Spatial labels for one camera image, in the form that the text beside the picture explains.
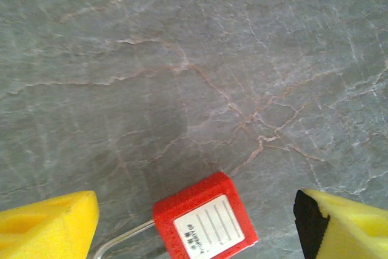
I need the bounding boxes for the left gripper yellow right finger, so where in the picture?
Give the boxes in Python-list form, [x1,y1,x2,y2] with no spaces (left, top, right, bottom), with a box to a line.
[293,188,388,259]

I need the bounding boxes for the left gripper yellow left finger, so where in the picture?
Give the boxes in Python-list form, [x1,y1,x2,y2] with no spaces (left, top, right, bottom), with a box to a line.
[0,190,100,259]

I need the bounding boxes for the red padlock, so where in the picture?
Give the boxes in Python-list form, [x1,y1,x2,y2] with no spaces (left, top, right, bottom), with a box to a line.
[93,170,259,259]

